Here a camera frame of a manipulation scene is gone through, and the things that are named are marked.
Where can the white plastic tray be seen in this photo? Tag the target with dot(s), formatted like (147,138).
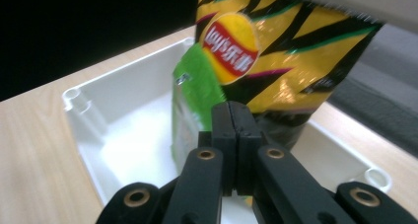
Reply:
(131,135)

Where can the green snack packet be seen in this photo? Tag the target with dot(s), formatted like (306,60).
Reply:
(197,86)

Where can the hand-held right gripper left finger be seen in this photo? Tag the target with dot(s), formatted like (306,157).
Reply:
(226,135)

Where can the pale wooden desk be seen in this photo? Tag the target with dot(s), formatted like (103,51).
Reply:
(361,3)

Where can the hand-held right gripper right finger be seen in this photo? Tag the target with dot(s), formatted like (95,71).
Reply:
(246,135)

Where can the yellow black chip bag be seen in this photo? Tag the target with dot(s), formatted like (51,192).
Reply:
(295,59)

